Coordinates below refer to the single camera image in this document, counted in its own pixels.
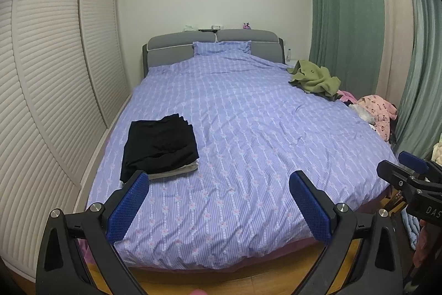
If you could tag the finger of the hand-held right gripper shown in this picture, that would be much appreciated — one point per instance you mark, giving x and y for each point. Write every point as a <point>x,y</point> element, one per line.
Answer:
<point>392,172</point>
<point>412,161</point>

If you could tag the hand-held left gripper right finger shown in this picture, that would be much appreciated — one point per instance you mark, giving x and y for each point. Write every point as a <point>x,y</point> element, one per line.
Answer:
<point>309,205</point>

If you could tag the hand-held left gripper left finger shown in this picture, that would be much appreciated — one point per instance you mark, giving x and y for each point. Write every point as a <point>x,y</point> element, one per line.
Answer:
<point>129,208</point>

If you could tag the black pants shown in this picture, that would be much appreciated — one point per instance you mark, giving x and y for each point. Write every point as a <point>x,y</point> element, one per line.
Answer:
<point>159,143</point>

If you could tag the cream cloth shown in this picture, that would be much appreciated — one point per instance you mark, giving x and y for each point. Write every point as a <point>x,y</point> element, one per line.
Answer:
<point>438,153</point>

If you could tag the light blue knitted cloth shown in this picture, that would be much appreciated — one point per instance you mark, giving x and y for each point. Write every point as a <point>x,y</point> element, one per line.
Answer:
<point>411,232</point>

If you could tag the light grey folded garment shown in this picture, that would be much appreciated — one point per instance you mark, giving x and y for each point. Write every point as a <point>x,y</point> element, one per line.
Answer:
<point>176,172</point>

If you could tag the pink patterned garment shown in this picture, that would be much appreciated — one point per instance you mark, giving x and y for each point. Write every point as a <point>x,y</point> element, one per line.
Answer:
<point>378,112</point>

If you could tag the white fluffy garment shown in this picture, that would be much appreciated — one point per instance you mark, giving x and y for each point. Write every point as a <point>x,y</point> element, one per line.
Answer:
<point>361,113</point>

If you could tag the sheer green curtain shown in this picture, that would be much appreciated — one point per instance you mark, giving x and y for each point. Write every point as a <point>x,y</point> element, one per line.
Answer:
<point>423,73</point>

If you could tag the pink cloth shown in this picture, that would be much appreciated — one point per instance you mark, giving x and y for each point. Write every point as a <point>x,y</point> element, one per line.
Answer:
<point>347,97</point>

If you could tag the bed with purple duvet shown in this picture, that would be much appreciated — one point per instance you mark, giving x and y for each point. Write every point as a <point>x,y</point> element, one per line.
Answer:
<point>241,143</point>

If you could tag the olive green jacket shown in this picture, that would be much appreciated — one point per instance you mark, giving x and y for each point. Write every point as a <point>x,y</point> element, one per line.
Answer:
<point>310,77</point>

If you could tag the beige curtain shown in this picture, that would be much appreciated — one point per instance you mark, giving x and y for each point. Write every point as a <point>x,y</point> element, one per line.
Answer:
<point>393,22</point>

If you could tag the white nightstand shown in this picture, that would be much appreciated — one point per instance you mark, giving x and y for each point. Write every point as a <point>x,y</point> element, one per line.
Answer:
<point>291,62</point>

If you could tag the white louvred wardrobe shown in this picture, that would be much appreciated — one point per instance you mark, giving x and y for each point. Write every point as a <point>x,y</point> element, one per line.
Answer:
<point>45,73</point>

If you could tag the grey padded headboard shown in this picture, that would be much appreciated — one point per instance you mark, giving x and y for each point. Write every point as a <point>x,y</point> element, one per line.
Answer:
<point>169,49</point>

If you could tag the purple striped pillow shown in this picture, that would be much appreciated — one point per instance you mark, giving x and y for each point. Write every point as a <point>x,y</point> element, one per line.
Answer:
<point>221,48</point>

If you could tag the flat black device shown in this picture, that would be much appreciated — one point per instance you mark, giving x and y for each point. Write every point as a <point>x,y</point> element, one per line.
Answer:
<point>206,29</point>

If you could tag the small white box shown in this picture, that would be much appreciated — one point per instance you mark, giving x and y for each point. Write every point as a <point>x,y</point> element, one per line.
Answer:
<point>217,27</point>

